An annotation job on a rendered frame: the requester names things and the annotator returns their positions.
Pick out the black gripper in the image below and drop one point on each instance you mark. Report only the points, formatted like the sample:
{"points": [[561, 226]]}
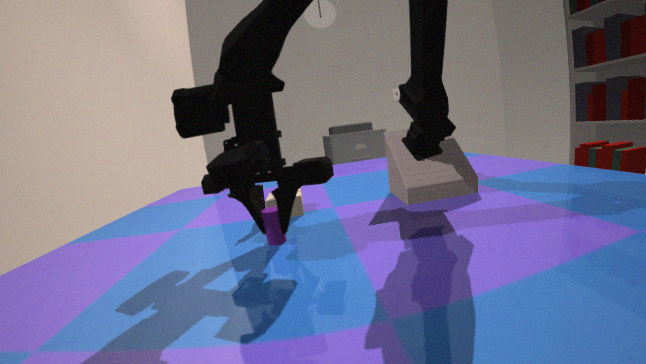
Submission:
{"points": [[310, 171]]}

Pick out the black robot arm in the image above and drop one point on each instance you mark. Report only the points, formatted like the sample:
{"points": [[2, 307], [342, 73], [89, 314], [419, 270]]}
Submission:
{"points": [[244, 80]]}

